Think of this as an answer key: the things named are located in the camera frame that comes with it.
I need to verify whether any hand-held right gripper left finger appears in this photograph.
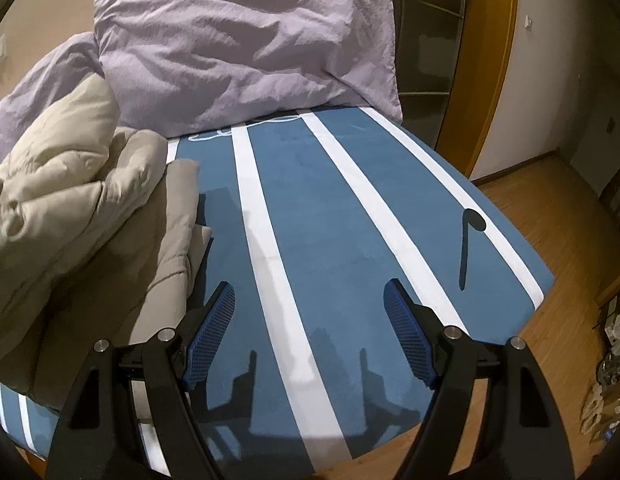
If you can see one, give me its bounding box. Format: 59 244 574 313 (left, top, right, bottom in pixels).
44 281 237 480

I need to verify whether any pile of white floor clutter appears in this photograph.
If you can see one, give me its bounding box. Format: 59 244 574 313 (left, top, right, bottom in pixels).
580 290 620 441

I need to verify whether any blue white striped bed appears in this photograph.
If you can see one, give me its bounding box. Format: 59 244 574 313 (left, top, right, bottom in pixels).
0 105 558 480

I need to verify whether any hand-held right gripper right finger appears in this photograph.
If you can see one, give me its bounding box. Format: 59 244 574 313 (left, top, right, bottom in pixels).
383 278 577 480

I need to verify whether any beige puffer jacket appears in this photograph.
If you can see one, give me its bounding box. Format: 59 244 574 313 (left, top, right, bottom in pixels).
0 74 213 411

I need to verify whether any wooden glass-panel door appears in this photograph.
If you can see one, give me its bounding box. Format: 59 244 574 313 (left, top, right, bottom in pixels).
319 0 520 181

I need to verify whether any large lavender pillow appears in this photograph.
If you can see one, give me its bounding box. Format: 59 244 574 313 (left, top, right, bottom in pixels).
0 31 116 161

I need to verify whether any dark glass door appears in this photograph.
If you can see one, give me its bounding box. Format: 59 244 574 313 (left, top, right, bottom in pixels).
342 0 468 153

